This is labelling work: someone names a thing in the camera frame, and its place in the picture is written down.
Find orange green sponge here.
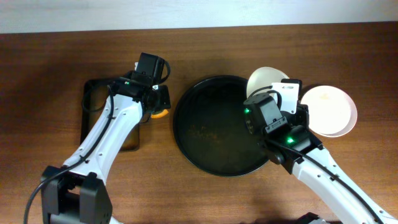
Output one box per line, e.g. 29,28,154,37
150,109,169,119

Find white plate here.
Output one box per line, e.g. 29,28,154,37
301,85,358,138
246,67,289,98

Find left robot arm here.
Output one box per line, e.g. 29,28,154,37
32,53,171,223

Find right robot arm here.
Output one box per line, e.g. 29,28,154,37
244,90,397,224

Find black rectangular tray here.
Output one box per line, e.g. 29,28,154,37
80,78,140,152

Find round black tray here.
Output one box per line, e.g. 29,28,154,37
173,75,268,177

